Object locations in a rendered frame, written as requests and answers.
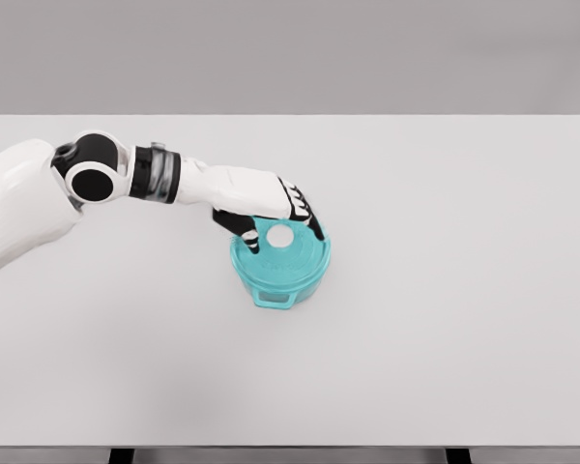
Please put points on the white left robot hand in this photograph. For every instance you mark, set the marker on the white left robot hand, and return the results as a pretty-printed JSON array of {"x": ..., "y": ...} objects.
[{"x": 251, "y": 189}]

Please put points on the teal pot lid white knob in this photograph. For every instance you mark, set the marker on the teal pot lid white knob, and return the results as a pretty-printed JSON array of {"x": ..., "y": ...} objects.
[{"x": 280, "y": 256}]

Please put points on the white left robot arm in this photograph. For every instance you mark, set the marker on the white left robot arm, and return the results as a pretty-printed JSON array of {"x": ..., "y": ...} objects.
[{"x": 24, "y": 193}]

